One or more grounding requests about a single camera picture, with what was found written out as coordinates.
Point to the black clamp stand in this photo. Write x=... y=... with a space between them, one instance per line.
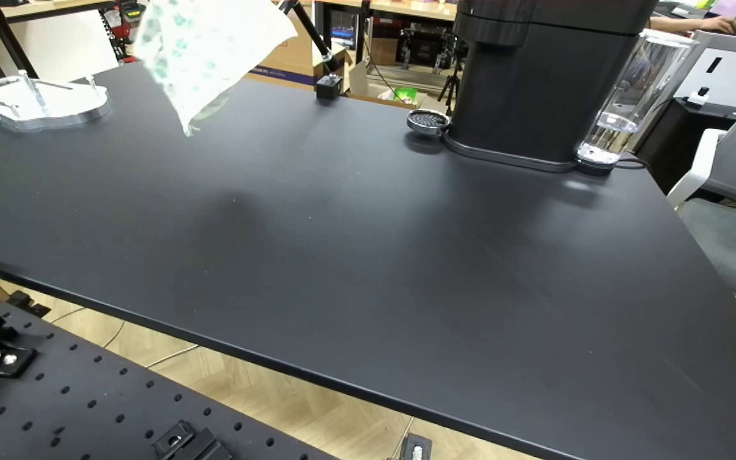
x=327 y=86

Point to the white towel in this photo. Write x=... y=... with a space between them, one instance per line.
x=204 y=53

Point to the black perforated breadboard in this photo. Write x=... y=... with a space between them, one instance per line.
x=87 y=399

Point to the large cardboard box purple stripe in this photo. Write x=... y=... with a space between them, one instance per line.
x=295 y=54

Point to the white panel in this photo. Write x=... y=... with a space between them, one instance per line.
x=69 y=47

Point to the small black bracket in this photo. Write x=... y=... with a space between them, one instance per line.
x=189 y=444

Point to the black round lens cap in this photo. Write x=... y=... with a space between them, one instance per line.
x=427 y=122

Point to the grey office chair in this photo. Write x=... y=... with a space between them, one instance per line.
x=728 y=205

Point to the clear plastic container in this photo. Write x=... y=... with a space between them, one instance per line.
x=638 y=93

